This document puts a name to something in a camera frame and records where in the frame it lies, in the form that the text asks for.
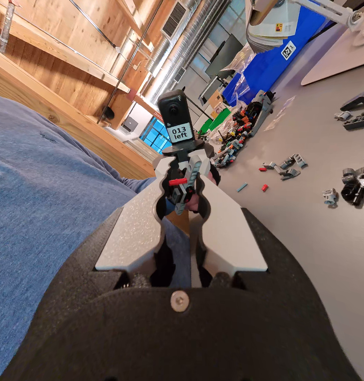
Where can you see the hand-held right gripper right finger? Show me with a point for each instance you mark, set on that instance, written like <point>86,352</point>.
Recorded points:
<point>232,235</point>

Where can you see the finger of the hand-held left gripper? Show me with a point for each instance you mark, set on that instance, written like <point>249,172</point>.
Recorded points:
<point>201,162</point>
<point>164,166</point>

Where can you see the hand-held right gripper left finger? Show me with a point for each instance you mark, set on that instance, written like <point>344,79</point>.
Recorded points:
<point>131,235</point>

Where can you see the small grey black brick assembly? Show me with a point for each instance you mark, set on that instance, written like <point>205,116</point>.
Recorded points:
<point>188,189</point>

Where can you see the long light grey lego beam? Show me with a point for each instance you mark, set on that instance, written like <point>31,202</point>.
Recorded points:
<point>181,205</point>

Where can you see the small bluish grey lego piece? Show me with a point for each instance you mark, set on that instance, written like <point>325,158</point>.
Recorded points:
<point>242,187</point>

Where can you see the partly built lego model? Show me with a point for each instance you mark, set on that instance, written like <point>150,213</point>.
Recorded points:
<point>244,128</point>

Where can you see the cluster of grey lego connectors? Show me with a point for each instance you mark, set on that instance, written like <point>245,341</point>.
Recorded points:
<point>291,166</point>

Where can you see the small light grey lego connector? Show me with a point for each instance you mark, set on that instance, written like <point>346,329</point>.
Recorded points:
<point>330,196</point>
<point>343,115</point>

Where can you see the lego instruction booklet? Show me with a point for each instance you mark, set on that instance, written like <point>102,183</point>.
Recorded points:
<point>268,27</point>

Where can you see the cluster of dark lego connectors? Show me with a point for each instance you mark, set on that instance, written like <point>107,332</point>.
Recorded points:
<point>355,190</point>

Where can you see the dark grey angled lego beam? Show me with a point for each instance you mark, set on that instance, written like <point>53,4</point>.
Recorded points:
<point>358,122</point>

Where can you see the dark grey curved lego brick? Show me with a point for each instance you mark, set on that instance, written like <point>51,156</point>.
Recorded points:
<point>358,98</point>

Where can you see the person's left hand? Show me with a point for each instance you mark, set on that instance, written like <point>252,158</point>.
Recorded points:
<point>194,202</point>

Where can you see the window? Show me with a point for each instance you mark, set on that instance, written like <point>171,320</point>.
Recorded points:
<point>153,134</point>

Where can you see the green storage bin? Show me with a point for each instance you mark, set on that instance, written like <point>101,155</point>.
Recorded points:
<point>213,122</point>

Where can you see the cardboard box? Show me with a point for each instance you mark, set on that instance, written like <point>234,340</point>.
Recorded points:
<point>213,100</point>

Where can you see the red pin with grey connector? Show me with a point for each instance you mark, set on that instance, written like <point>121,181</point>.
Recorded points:
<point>266,166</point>

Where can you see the person's blue clothing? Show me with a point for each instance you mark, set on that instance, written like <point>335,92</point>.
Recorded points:
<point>51,226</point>

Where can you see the small clear plastic bag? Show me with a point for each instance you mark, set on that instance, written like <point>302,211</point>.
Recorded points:
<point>280,113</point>

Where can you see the blue storage bin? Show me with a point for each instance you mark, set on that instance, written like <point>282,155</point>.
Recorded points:
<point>265,65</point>

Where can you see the wooden ceiling beams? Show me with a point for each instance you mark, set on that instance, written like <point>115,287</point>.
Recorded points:
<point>69,59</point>

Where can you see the silver ventilation duct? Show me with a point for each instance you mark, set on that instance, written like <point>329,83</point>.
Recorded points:
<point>182,41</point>

